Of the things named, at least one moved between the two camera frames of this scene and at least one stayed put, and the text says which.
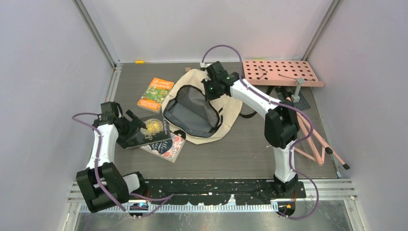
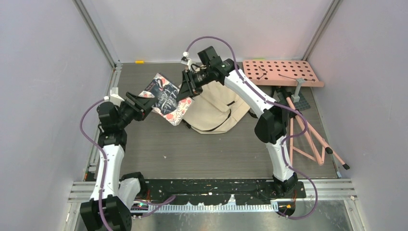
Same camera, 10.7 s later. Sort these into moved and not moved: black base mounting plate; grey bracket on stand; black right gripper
Moved: black right gripper
Not moved: grey bracket on stand; black base mounting plate
